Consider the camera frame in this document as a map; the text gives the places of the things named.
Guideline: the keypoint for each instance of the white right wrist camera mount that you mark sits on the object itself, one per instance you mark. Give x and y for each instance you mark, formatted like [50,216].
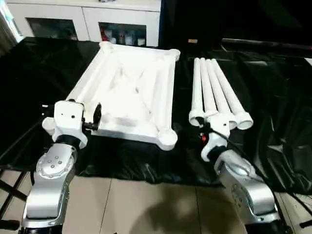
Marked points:
[217,143]

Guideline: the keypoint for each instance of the white flat board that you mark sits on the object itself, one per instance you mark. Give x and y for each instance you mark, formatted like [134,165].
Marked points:
[307,61]

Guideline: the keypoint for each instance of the black folding table frame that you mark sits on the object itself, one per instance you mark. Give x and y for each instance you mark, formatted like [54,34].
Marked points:
[9,222]

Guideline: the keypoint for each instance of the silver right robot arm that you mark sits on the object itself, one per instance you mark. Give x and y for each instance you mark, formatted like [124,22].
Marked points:
[248,190]

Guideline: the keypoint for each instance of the red carton behind glass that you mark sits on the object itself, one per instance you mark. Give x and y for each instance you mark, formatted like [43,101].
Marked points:
[104,33]

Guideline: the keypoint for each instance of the black plastic mat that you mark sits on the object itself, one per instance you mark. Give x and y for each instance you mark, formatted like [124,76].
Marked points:
[280,122]

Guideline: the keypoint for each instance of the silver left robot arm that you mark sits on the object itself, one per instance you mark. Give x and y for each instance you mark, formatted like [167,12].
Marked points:
[48,175]

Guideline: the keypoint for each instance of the grey curtain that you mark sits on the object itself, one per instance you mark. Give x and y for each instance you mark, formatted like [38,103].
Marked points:
[7,36]

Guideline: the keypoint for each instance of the white glass-door cabinet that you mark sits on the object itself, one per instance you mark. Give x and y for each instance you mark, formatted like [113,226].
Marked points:
[87,17]

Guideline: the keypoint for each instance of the white plastic table leg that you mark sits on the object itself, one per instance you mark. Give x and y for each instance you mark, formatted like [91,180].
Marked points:
[218,90]
[198,85]
[230,92]
[207,87]

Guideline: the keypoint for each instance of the blue vertical post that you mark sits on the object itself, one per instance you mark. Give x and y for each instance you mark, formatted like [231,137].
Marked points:
[162,22]

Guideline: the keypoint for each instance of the white plastic table top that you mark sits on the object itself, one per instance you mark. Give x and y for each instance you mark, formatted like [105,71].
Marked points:
[126,92]

